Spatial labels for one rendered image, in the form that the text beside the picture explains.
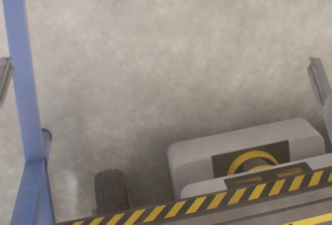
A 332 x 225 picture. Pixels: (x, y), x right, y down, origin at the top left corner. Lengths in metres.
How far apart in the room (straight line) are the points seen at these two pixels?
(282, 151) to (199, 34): 0.25
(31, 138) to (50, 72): 0.15
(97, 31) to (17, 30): 0.18
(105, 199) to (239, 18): 0.39
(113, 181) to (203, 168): 0.15
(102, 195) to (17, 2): 0.34
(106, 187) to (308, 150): 0.34
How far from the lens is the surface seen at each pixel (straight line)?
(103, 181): 0.89
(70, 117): 0.95
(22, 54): 0.79
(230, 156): 0.87
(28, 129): 0.83
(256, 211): 0.70
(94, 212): 0.93
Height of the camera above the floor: 0.89
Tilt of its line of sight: 69 degrees down
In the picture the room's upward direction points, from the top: 159 degrees clockwise
